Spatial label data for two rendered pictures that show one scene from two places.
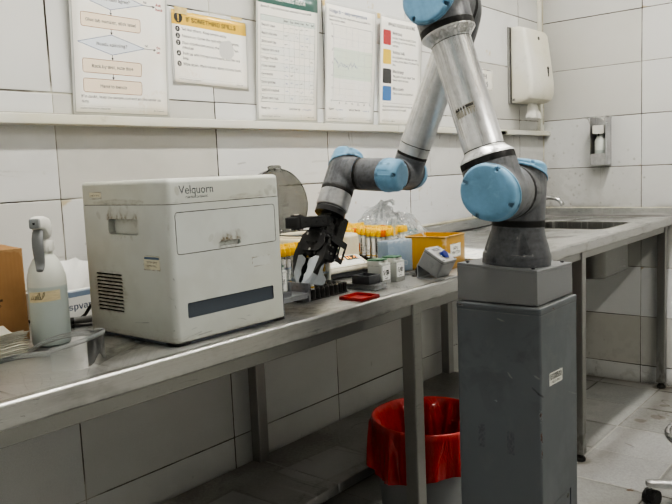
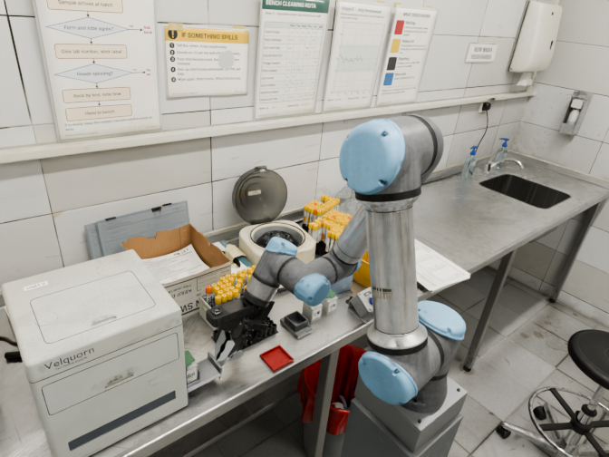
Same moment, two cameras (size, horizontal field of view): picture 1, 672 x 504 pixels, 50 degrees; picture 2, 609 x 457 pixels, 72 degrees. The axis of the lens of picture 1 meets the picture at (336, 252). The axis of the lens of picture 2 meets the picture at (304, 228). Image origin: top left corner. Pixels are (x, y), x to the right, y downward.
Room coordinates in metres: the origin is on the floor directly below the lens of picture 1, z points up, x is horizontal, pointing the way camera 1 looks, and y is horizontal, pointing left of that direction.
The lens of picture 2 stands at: (0.85, -0.22, 1.75)
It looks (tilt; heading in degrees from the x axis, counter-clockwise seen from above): 28 degrees down; 9
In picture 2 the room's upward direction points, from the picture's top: 5 degrees clockwise
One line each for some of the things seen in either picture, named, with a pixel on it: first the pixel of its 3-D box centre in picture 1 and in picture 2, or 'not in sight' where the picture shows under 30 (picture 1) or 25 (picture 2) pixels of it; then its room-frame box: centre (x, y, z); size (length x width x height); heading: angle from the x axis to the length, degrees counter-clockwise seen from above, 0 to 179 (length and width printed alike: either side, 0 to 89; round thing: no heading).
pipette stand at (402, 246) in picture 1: (395, 257); (336, 280); (2.03, -0.17, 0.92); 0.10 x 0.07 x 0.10; 132
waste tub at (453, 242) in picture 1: (435, 251); (377, 268); (2.14, -0.30, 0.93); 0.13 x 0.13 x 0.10; 55
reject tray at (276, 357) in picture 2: (359, 296); (276, 357); (1.68, -0.05, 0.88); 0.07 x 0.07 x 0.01; 50
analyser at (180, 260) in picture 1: (189, 251); (106, 345); (1.47, 0.30, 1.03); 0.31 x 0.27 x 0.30; 140
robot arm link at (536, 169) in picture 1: (518, 189); (431, 335); (1.61, -0.41, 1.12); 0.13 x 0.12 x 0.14; 147
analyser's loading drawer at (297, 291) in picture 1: (266, 296); (177, 381); (1.50, 0.15, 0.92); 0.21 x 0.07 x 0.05; 140
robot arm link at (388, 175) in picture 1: (383, 174); (308, 279); (1.67, -0.12, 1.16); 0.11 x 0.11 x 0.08; 57
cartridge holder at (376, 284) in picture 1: (366, 281); (295, 322); (1.82, -0.07, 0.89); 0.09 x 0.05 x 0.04; 51
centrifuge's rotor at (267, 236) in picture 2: not in sight; (277, 242); (2.14, 0.07, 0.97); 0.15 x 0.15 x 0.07
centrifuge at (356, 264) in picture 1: (315, 253); (279, 251); (2.12, 0.06, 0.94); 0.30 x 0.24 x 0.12; 41
